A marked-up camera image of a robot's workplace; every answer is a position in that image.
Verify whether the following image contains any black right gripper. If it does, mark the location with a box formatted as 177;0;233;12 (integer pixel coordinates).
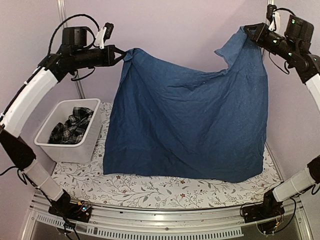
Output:
245;21;298;62

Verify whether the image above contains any teal blue garment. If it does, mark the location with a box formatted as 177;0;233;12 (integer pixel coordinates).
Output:
103;28;269;183

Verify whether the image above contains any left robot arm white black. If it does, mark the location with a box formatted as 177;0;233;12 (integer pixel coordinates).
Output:
0;45;126;217

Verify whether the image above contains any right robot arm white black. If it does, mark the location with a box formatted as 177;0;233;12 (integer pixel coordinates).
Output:
244;14;320;218

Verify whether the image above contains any white plastic laundry bin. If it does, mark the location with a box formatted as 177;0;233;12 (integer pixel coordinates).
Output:
34;98;102;164

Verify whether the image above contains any black white plaid garment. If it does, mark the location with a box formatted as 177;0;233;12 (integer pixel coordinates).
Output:
47;106;94;145

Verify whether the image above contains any floral patterned table cloth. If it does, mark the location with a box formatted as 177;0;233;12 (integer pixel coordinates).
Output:
52;102;283;209

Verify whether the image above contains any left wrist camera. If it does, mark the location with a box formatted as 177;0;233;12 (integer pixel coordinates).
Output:
48;13;116;55

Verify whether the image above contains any right aluminium frame post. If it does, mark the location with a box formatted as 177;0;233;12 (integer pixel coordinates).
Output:
259;0;277;66

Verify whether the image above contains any aluminium frame post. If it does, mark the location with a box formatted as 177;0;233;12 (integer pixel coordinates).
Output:
259;0;277;66
56;0;86;99

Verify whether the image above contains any left aluminium frame post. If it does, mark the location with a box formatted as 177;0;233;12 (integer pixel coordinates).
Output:
56;0;86;99

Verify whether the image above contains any aluminium front rail base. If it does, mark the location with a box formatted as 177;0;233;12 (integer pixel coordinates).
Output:
21;193;315;240

